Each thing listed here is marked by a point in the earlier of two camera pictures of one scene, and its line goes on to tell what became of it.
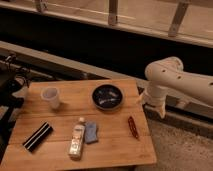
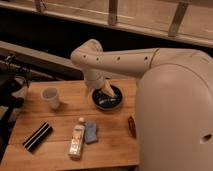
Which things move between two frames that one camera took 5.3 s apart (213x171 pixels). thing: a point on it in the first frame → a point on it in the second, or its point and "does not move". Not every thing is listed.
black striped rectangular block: x=38 y=136 does not move
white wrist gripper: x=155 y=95 → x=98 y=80
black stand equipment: x=11 y=73 does not move
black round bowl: x=107 y=96 does not move
